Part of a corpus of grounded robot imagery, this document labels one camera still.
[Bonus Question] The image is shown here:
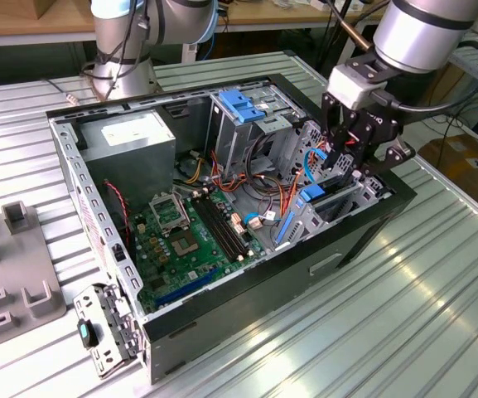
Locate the grey parts rack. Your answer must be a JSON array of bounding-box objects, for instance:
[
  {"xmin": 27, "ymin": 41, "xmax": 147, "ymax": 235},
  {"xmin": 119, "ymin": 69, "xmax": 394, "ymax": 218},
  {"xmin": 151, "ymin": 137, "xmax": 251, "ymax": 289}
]
[{"xmin": 0, "ymin": 201, "xmax": 68, "ymax": 356}]

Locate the wooden desk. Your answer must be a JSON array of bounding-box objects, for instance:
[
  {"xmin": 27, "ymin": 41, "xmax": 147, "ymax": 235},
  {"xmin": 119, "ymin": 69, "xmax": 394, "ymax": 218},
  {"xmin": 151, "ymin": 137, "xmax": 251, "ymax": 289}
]
[{"xmin": 0, "ymin": 0, "xmax": 389, "ymax": 49}]

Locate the black RAM slot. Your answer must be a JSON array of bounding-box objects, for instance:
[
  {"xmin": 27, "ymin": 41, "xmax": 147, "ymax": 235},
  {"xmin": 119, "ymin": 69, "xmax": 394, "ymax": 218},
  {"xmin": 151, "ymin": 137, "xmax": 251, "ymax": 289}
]
[
  {"xmin": 209, "ymin": 192, "xmax": 252, "ymax": 257},
  {"xmin": 191, "ymin": 197, "xmax": 235, "ymax": 264},
  {"xmin": 197, "ymin": 196, "xmax": 241, "ymax": 262},
  {"xmin": 203, "ymin": 194, "xmax": 247, "ymax": 260}
]

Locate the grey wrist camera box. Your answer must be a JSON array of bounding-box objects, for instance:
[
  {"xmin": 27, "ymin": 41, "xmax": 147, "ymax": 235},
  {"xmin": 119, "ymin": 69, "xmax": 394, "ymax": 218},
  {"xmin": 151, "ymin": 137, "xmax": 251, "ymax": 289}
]
[{"xmin": 326, "ymin": 64, "xmax": 389, "ymax": 111}]

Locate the red black twisted wire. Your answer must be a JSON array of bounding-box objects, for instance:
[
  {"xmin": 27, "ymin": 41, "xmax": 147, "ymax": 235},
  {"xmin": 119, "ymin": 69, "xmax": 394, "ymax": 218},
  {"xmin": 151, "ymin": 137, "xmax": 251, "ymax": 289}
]
[{"xmin": 101, "ymin": 178, "xmax": 133, "ymax": 250}]

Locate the green motherboard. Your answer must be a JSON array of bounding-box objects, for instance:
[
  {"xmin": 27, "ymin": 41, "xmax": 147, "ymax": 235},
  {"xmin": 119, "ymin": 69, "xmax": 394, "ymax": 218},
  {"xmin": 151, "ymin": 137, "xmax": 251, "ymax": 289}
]
[{"xmin": 128, "ymin": 186, "xmax": 273, "ymax": 314}]

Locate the metal slat side table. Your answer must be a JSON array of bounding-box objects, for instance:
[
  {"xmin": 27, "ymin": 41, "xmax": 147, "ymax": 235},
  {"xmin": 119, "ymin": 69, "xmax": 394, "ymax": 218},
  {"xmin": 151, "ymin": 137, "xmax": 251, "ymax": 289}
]
[{"xmin": 445, "ymin": 36, "xmax": 478, "ymax": 90}]

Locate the black cable with silver plug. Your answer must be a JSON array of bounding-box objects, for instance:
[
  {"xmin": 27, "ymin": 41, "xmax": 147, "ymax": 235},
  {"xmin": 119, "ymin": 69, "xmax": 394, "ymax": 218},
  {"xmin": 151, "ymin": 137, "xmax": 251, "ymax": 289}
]
[{"xmin": 46, "ymin": 77, "xmax": 78, "ymax": 105}]

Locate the blue plastic drive latch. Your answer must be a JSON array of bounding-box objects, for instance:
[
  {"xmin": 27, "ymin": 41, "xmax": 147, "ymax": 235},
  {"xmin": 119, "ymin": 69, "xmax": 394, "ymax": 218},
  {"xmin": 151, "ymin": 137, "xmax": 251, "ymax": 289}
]
[{"xmin": 218, "ymin": 90, "xmax": 267, "ymax": 124}]

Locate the metal socket cover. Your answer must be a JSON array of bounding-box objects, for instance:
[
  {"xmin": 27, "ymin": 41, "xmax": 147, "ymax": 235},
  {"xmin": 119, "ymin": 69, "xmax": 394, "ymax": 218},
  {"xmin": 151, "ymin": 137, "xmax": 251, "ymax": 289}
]
[{"xmin": 147, "ymin": 191, "xmax": 191, "ymax": 237}]

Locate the black PC case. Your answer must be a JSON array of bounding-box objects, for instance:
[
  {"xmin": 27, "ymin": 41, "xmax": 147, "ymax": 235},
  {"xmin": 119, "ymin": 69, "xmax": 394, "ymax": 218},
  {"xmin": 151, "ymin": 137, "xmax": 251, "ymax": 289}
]
[{"xmin": 46, "ymin": 72, "xmax": 418, "ymax": 385}]

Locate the blue expansion slot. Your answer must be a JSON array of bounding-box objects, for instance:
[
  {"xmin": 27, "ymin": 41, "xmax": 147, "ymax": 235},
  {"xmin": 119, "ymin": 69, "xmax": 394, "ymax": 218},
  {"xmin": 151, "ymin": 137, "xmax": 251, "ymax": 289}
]
[{"xmin": 154, "ymin": 268, "xmax": 220, "ymax": 308}]

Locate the black camera cable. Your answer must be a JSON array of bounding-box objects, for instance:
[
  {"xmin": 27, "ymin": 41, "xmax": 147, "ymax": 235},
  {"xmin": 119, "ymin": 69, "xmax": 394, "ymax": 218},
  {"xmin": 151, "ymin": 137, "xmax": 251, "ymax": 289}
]
[{"xmin": 370, "ymin": 39, "xmax": 478, "ymax": 115}]

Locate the silver disk bay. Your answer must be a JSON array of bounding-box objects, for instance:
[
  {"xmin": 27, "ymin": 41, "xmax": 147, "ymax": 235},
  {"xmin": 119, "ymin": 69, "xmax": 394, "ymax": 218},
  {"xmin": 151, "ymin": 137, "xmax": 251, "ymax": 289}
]
[{"xmin": 273, "ymin": 119, "xmax": 393, "ymax": 252}]

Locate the black case fan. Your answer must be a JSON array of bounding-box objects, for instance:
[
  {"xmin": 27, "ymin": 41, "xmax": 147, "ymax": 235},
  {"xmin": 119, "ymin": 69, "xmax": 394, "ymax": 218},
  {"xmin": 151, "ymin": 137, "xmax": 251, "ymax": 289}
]
[{"xmin": 99, "ymin": 177, "xmax": 134, "ymax": 250}]

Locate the silver power supply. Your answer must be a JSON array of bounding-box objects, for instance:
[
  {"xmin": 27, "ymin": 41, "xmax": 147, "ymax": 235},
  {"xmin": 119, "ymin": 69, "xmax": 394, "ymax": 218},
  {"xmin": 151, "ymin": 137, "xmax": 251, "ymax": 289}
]
[{"xmin": 76, "ymin": 109, "xmax": 177, "ymax": 200}]

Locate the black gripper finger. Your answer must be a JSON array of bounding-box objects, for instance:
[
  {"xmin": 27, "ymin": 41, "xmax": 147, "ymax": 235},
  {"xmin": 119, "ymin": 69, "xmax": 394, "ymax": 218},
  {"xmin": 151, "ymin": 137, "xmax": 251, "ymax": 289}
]
[
  {"xmin": 320, "ymin": 93, "xmax": 362, "ymax": 172},
  {"xmin": 356, "ymin": 139, "xmax": 417, "ymax": 180}
]

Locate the hard disk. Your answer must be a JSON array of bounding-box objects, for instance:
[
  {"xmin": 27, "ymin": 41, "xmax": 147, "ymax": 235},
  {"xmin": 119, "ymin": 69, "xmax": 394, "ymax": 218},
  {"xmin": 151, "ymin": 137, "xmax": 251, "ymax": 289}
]
[{"xmin": 275, "ymin": 176, "xmax": 368, "ymax": 246}]

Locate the mixed colour wire bundle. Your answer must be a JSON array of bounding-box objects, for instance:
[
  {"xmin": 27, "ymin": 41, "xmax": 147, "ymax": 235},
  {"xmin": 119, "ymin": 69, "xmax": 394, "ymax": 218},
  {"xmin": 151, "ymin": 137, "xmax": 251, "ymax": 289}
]
[{"xmin": 207, "ymin": 132, "xmax": 306, "ymax": 221}]

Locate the blue flat data wire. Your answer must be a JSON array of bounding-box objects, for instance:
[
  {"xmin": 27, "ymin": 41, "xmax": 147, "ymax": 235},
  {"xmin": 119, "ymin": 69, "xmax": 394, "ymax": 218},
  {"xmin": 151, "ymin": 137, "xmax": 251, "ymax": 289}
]
[{"xmin": 238, "ymin": 144, "xmax": 331, "ymax": 227}]

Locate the black latch with blue tab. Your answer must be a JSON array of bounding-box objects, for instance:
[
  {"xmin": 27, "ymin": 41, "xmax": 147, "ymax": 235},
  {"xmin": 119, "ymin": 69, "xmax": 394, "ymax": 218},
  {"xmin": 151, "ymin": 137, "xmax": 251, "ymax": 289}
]
[{"xmin": 75, "ymin": 318, "xmax": 101, "ymax": 350}]

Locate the silver hinged slot bracket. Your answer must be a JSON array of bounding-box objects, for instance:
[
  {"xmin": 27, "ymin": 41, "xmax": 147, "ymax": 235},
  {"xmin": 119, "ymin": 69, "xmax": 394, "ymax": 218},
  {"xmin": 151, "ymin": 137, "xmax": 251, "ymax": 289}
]
[{"xmin": 72, "ymin": 281, "xmax": 145, "ymax": 381}]

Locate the brown cardboard box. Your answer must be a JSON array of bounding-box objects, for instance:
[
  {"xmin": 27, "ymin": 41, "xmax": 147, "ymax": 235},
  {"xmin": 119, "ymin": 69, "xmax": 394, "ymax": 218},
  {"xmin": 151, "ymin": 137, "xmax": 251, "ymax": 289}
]
[{"xmin": 417, "ymin": 132, "xmax": 478, "ymax": 204}]

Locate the silver optical drive bay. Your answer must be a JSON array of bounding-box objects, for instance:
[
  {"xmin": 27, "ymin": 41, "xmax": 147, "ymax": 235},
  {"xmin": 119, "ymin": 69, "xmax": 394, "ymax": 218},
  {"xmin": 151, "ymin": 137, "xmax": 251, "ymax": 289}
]
[{"xmin": 205, "ymin": 80, "xmax": 308, "ymax": 175}]

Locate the CPU socket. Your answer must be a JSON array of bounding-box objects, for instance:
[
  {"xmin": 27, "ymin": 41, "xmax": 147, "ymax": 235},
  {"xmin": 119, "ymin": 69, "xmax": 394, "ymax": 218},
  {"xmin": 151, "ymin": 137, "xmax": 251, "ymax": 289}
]
[{"xmin": 167, "ymin": 230, "xmax": 202, "ymax": 258}]

